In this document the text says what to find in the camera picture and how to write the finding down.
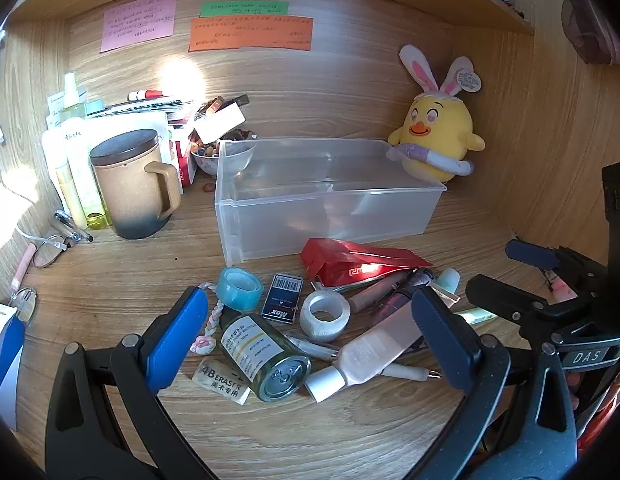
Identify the red foil packet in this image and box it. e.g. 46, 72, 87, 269
300, 238, 433, 292

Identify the white pen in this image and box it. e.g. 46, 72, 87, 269
284, 332, 443, 383

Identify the red and white carton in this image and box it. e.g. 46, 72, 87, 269
169, 130, 198, 186

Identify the teal capped tube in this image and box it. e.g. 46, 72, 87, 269
436, 268, 461, 295

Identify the bowl of beads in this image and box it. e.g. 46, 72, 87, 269
191, 139, 255, 177

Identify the white eraser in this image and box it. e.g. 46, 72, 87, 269
192, 356, 251, 405

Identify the pink sticky note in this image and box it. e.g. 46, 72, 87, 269
100, 0, 178, 54

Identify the purple cosmetic tube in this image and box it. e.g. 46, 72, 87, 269
372, 267, 435, 321

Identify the pink cream tube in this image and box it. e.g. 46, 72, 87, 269
304, 302, 425, 404

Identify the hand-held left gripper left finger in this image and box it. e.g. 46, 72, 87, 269
44, 285, 213, 480

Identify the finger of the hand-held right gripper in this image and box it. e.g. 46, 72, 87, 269
506, 238, 611, 302
465, 273, 609, 337

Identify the white cosmetic tube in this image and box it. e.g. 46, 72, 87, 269
62, 119, 105, 221

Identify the white tape roll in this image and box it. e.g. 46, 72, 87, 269
299, 290, 351, 345

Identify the small pink toy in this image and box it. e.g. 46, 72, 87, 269
544, 269, 583, 303

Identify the white and blue carton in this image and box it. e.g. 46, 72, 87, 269
0, 300, 27, 431

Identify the yellow chick plush toy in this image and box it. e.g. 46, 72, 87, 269
387, 44, 486, 184

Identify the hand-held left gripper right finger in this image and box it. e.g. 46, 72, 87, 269
411, 286, 579, 480

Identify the orange sticky note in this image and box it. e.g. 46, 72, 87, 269
188, 16, 314, 53

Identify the tan lipstick tube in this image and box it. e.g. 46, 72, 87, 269
347, 270, 415, 313

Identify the stack of books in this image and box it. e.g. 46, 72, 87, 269
87, 97, 191, 128

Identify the small labelled metal can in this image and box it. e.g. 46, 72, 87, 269
219, 314, 312, 403

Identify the brown lidded mug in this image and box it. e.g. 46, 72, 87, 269
89, 129, 182, 240

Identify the green sticky note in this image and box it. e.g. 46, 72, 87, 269
199, 0, 289, 18

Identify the light blue tape roll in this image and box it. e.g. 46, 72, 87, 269
216, 267, 264, 311

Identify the clear plastic storage box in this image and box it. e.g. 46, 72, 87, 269
214, 137, 448, 267

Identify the pink braided cord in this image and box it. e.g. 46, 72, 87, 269
190, 282, 225, 356

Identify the dark blue staples box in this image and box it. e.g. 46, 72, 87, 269
261, 273, 304, 322

